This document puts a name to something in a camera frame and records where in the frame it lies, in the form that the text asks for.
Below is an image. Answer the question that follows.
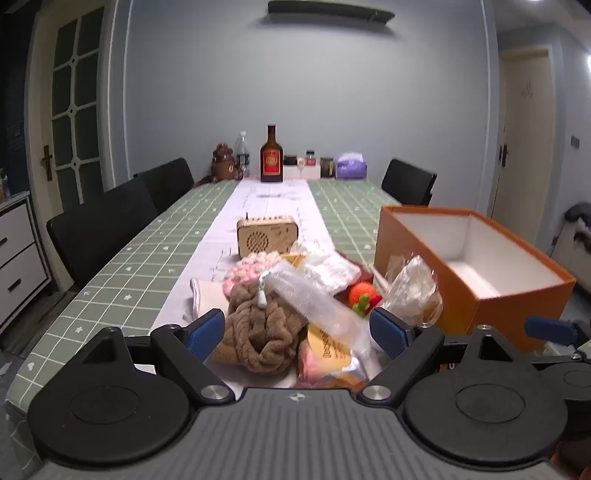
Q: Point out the brown bear toy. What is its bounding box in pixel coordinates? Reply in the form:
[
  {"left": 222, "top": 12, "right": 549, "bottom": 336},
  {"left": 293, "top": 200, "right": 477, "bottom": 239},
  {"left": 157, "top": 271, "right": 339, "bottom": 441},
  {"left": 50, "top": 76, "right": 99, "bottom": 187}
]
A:
[{"left": 211, "top": 143, "right": 241, "bottom": 182}]

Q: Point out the clear water bottle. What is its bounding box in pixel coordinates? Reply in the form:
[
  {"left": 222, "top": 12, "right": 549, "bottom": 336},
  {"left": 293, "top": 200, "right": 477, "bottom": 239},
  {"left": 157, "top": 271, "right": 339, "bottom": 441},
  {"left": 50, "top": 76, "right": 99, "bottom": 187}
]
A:
[{"left": 235, "top": 131, "right": 251, "bottom": 179}]

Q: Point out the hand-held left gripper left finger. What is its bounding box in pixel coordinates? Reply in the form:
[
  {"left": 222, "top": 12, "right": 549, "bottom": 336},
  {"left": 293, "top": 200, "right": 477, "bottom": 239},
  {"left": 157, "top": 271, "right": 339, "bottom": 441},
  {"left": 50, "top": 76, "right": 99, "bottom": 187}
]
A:
[{"left": 85, "top": 308, "right": 235, "bottom": 404}]

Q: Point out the clear plastic packet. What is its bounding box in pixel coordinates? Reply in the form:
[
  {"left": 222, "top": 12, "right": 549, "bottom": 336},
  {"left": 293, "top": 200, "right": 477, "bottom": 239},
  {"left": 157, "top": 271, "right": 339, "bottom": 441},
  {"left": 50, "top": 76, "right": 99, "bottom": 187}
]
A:
[{"left": 260, "top": 263, "right": 384, "bottom": 376}]

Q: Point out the white printed table runner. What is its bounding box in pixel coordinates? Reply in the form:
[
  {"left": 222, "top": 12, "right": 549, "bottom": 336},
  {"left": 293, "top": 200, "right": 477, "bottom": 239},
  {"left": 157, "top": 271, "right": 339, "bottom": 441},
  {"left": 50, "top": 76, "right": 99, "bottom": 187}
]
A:
[{"left": 150, "top": 179, "right": 334, "bottom": 370}]

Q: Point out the purple tissue pack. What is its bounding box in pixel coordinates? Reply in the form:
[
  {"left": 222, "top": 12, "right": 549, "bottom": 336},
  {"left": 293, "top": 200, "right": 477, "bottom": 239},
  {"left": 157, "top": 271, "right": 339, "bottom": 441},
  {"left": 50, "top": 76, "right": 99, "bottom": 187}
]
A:
[{"left": 336, "top": 152, "right": 369, "bottom": 181}]

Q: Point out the glass pane door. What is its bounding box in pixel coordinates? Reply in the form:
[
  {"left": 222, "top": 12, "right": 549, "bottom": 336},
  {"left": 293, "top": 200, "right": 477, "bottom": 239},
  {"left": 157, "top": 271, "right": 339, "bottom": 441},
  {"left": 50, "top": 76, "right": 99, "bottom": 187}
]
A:
[{"left": 30, "top": 4, "right": 112, "bottom": 223}]

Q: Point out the black jacket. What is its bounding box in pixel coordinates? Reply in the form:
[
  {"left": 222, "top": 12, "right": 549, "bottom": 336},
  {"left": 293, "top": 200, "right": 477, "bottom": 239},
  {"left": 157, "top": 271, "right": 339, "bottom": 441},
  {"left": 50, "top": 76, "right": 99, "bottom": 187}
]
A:
[{"left": 551, "top": 200, "right": 591, "bottom": 260}]

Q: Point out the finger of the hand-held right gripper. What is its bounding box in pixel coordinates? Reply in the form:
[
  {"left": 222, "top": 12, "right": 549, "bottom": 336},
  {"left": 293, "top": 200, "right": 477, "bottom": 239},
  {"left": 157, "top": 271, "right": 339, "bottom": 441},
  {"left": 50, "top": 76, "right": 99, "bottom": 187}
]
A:
[{"left": 525, "top": 316, "right": 591, "bottom": 361}]

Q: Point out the white drawer cabinet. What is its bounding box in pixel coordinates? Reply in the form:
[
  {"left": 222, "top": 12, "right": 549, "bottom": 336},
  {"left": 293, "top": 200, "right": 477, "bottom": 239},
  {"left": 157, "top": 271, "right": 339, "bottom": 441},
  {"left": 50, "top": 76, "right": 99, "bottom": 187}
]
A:
[{"left": 0, "top": 194, "right": 52, "bottom": 339}]

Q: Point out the yellow label packet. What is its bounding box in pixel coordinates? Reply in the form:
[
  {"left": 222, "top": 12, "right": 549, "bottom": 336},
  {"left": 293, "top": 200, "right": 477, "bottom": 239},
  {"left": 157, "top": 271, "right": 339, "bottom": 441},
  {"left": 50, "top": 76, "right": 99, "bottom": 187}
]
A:
[{"left": 307, "top": 323, "right": 370, "bottom": 376}]

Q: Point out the cream plain door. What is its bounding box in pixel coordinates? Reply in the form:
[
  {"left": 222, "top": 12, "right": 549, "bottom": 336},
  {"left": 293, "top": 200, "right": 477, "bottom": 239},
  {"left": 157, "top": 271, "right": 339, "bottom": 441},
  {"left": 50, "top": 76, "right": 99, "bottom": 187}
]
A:
[{"left": 492, "top": 44, "right": 555, "bottom": 228}]

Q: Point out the orange crochet fruit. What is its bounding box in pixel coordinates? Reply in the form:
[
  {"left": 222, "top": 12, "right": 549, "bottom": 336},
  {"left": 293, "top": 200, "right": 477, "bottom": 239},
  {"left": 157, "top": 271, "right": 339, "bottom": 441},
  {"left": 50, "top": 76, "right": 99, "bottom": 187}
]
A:
[{"left": 347, "top": 281, "right": 384, "bottom": 317}]

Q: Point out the white low box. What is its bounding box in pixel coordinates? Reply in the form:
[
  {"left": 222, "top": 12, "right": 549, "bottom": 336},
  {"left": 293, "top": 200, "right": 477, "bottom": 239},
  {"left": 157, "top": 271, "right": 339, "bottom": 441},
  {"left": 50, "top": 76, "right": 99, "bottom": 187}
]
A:
[{"left": 283, "top": 165, "right": 321, "bottom": 181}]

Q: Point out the brown knit towel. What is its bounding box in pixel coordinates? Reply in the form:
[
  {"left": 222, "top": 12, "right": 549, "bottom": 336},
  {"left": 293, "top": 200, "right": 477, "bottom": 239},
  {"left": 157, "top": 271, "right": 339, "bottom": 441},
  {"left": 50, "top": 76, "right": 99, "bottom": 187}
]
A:
[{"left": 212, "top": 279, "right": 311, "bottom": 373}]

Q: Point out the pink soft packet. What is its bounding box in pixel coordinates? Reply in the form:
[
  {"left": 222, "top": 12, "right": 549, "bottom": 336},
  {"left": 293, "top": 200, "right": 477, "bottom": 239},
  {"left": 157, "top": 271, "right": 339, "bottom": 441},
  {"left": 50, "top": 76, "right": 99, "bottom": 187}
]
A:
[{"left": 295, "top": 344, "right": 334, "bottom": 389}]

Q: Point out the orange cardboard box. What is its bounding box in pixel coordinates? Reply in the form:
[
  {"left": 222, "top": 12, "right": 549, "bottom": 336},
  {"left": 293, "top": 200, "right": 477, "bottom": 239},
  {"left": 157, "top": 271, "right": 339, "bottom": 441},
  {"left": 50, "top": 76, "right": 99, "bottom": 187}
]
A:
[{"left": 374, "top": 205, "right": 577, "bottom": 354}]

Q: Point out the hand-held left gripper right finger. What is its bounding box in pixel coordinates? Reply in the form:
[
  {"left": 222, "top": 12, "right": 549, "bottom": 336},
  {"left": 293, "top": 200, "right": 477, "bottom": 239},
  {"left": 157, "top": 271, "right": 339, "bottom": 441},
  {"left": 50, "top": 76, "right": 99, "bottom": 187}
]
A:
[{"left": 359, "top": 307, "right": 509, "bottom": 407}]

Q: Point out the wooden radio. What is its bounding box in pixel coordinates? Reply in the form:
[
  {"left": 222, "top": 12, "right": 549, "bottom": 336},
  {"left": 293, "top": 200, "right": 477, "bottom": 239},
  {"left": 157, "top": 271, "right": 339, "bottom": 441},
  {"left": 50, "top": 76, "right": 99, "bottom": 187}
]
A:
[{"left": 237, "top": 212, "right": 298, "bottom": 257}]

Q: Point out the green checked tablecloth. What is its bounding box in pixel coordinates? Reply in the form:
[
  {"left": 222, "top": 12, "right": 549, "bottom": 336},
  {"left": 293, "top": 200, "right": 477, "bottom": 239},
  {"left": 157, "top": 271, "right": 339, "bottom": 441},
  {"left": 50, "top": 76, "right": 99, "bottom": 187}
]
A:
[{"left": 4, "top": 178, "right": 416, "bottom": 462}]

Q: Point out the pink white crochet piece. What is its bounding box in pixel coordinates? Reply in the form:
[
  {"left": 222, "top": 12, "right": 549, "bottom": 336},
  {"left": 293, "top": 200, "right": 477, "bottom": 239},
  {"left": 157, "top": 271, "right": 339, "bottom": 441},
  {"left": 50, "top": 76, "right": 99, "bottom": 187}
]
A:
[{"left": 223, "top": 251, "right": 282, "bottom": 301}]

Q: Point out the white tissue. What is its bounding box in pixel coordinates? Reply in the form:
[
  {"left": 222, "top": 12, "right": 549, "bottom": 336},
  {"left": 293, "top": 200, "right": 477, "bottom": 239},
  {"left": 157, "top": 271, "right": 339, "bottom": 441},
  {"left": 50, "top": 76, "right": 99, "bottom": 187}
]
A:
[{"left": 300, "top": 242, "right": 362, "bottom": 294}]

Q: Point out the brown liquor bottle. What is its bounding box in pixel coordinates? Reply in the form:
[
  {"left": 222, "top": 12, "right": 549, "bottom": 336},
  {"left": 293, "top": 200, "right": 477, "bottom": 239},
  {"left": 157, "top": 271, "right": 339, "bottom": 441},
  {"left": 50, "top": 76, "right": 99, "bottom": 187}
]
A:
[{"left": 259, "top": 124, "right": 284, "bottom": 184}]

